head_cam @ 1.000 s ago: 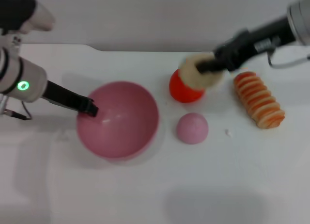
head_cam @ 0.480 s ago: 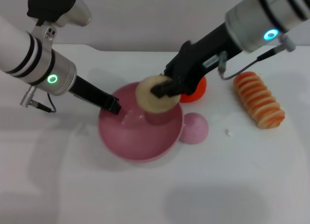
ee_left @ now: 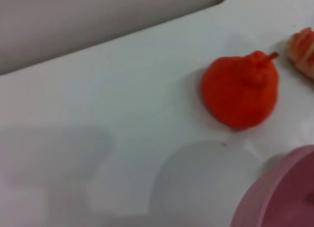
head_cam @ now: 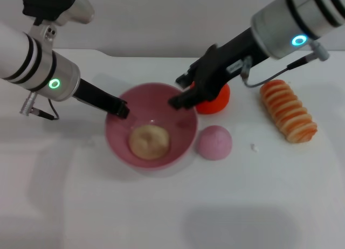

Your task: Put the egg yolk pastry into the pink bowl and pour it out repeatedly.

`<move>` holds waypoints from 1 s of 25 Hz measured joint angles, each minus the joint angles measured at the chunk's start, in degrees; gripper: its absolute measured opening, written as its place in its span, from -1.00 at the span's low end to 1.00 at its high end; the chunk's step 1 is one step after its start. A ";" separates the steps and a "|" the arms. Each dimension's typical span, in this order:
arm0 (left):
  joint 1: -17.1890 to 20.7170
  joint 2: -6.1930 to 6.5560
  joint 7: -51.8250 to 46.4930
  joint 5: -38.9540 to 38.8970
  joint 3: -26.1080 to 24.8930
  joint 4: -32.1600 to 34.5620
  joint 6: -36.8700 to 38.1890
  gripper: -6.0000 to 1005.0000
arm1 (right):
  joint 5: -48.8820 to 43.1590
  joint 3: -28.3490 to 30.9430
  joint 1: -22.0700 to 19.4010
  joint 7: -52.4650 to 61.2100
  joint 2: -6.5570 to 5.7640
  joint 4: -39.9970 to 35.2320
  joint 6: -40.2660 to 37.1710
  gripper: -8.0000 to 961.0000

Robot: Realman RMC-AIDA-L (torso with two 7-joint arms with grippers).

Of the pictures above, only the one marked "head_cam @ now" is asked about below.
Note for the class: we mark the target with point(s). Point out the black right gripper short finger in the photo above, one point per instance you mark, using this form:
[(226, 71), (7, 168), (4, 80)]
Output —
[(184, 79)]

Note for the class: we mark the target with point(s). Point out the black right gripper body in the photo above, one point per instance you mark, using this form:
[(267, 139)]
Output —
[(223, 65)]

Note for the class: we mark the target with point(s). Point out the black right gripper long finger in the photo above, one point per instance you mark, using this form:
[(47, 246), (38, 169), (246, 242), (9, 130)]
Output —
[(183, 100)]

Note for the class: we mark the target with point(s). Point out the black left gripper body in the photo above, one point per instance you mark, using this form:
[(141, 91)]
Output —
[(94, 95)]

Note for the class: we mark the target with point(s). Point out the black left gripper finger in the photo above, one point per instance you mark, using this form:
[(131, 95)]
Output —
[(122, 109)]

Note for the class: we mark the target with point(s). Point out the pink plastic bowl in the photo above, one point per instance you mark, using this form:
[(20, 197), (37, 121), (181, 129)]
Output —
[(178, 135)]

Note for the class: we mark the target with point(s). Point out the beige egg yolk pastry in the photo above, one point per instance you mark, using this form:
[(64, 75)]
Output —
[(149, 142)]

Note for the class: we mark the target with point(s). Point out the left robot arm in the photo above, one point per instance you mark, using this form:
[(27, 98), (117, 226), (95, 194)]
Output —
[(40, 68)]

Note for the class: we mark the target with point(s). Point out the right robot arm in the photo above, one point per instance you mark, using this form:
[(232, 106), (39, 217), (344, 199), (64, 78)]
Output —
[(296, 20)]

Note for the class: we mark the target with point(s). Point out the orange tangerine toy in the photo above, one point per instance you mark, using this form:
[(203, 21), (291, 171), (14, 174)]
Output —
[(215, 104)]

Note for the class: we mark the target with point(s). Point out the pink round bun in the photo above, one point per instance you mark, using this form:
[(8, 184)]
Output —
[(215, 144)]

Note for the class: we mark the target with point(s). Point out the striped bread roll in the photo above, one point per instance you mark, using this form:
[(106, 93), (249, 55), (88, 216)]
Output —
[(288, 111)]

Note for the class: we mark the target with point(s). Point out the small white crumb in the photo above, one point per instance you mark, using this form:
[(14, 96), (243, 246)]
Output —
[(254, 147)]

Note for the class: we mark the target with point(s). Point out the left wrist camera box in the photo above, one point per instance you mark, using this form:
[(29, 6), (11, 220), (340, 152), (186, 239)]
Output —
[(56, 5)]

